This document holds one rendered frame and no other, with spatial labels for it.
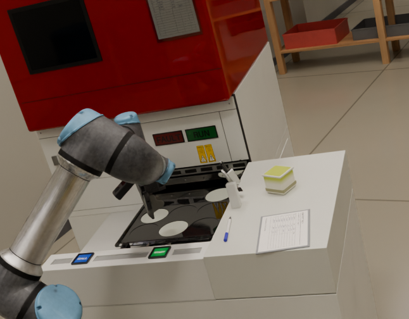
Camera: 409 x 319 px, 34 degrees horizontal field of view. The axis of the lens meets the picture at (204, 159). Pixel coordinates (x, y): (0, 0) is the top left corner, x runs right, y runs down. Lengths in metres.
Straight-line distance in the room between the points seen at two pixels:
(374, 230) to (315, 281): 1.92
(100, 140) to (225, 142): 0.91
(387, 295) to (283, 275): 1.43
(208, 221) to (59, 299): 0.74
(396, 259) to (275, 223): 1.60
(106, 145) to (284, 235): 0.60
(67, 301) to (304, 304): 0.66
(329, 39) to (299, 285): 4.93
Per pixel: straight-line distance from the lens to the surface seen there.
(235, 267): 1.90
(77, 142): 1.60
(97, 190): 2.70
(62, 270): 2.12
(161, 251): 2.00
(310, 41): 6.73
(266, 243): 1.88
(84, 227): 2.81
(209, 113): 2.39
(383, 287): 3.32
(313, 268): 1.85
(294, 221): 1.96
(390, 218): 3.87
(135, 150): 1.58
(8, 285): 1.66
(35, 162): 4.56
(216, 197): 2.38
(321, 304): 1.92
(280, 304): 1.94
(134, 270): 2.01
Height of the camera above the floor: 1.90
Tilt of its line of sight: 21 degrees down
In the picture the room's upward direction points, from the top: 15 degrees counter-clockwise
